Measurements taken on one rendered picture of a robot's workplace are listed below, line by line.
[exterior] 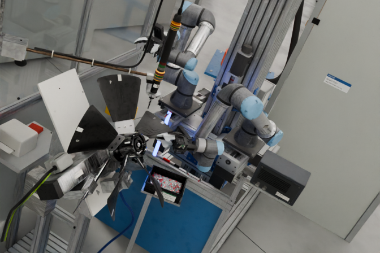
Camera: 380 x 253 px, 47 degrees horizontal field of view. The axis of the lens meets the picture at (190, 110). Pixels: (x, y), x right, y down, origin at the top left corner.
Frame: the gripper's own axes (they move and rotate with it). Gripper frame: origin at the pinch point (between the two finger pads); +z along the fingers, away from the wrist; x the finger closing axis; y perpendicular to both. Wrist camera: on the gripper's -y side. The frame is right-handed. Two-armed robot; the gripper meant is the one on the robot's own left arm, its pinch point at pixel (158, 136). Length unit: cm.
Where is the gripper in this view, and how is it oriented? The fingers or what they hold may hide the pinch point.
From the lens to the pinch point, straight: 225.3
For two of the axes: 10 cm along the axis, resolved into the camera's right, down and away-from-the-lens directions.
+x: -3.3, 7.5, 5.8
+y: 1.5, 6.5, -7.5
